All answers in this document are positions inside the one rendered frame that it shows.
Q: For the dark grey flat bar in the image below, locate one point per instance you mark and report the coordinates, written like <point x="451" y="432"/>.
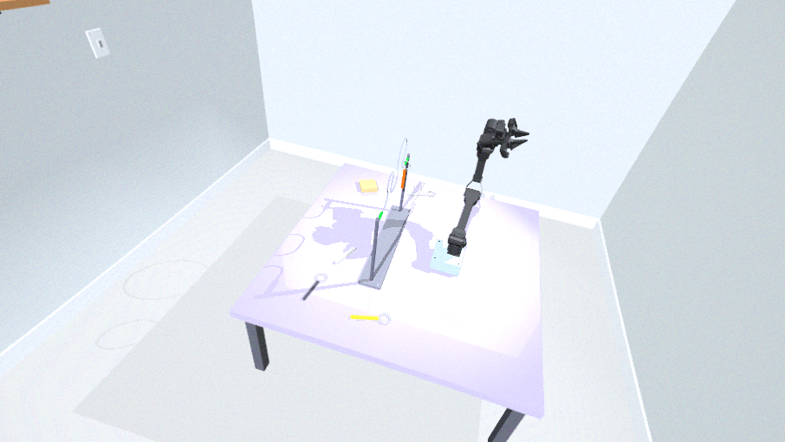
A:
<point x="314" y="285"/>

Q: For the yellow handle with white loop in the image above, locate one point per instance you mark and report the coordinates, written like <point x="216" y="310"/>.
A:
<point x="368" y="317"/>

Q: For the white rectangular bar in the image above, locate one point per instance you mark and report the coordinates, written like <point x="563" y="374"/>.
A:
<point x="344" y="255"/>

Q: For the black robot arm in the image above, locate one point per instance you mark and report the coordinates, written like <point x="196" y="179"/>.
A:
<point x="456" y="239"/>

